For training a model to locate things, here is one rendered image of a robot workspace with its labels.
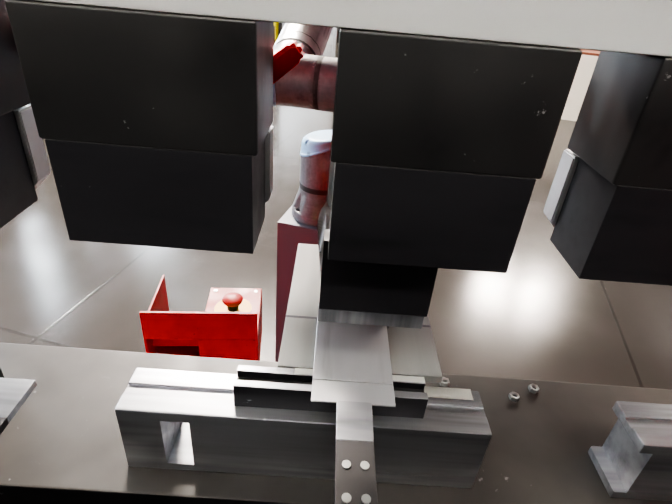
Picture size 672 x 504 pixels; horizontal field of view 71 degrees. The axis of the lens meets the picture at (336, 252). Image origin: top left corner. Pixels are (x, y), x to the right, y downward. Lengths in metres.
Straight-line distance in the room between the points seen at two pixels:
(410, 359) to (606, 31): 0.36
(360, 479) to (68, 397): 0.42
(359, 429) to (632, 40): 0.37
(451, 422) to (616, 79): 0.35
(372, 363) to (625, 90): 0.34
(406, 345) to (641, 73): 0.35
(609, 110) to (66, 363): 0.70
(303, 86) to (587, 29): 0.43
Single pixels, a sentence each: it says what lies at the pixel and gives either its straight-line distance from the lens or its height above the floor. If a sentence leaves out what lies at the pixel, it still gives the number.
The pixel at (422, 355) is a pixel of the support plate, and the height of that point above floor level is 1.00.
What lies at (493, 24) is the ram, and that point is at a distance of 0.32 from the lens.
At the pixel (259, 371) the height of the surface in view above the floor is 1.00.
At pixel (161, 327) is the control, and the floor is 0.81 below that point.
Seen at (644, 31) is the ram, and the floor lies 1.35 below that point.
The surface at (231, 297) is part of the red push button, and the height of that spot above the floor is 0.81.
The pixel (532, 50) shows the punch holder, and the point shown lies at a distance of 0.33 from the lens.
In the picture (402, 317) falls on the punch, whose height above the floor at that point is 1.09.
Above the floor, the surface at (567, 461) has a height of 0.88.
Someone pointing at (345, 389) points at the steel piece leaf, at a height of 1.00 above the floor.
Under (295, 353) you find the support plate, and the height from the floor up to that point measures 1.00.
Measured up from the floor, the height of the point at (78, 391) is 0.88.
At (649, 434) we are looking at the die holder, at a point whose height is 0.97.
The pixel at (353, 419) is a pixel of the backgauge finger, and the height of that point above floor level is 1.00.
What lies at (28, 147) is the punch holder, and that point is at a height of 1.22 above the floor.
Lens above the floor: 1.37
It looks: 31 degrees down
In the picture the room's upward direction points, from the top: 5 degrees clockwise
